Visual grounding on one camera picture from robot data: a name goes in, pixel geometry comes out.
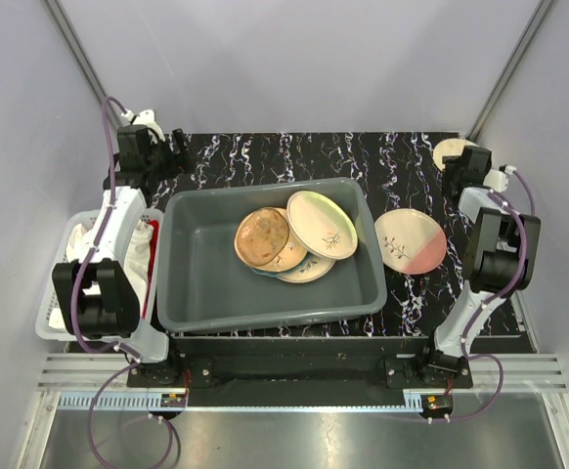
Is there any pink and cream plate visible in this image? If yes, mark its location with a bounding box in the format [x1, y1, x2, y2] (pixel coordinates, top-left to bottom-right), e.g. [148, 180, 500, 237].
[374, 208, 447, 276]

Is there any dark transparent glass plate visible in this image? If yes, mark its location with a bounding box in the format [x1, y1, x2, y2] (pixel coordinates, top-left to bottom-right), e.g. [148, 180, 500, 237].
[234, 207, 289, 267]

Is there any teal embossed plate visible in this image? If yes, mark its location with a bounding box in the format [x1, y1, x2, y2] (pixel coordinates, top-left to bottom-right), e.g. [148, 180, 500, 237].
[250, 267, 279, 278]

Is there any cream leaf pattern plate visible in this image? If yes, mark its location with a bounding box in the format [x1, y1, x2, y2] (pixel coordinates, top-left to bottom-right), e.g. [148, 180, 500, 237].
[253, 207, 308, 274]

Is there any cream green plate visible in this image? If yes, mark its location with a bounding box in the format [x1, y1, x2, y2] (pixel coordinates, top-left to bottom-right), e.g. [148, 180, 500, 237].
[286, 191, 358, 261]

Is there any cream and blue plate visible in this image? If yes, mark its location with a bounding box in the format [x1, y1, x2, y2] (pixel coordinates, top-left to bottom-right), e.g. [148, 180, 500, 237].
[276, 253, 335, 283]

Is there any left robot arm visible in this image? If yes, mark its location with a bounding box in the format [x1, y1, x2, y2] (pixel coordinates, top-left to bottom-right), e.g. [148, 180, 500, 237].
[51, 124, 193, 387]

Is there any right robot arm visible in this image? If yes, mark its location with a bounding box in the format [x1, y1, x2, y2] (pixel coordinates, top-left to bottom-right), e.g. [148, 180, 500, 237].
[415, 138, 541, 388]

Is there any grey plastic bin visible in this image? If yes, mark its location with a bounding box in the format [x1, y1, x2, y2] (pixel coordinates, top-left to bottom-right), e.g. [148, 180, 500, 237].
[157, 178, 387, 333]

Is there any beige wooden round plate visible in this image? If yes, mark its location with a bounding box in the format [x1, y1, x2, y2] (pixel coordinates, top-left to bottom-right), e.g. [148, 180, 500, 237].
[432, 138, 476, 171]

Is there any white cloth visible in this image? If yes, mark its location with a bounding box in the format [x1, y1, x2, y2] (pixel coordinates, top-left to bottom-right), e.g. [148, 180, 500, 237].
[66, 221, 158, 313]

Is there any white plastic basket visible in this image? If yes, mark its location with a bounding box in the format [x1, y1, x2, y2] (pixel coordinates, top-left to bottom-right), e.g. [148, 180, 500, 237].
[35, 208, 163, 342]

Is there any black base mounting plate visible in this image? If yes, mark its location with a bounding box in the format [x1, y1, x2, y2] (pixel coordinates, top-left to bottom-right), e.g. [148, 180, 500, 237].
[127, 337, 473, 413]

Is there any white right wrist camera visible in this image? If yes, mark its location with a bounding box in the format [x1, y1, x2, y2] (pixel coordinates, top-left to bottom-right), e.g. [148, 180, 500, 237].
[483, 165, 516, 192]

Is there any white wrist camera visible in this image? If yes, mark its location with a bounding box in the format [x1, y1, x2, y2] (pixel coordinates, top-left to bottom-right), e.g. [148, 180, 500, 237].
[483, 165, 516, 192]
[121, 109, 165, 141]

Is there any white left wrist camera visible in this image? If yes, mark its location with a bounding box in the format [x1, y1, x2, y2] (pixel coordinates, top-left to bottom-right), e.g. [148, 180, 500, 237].
[121, 109, 165, 141]

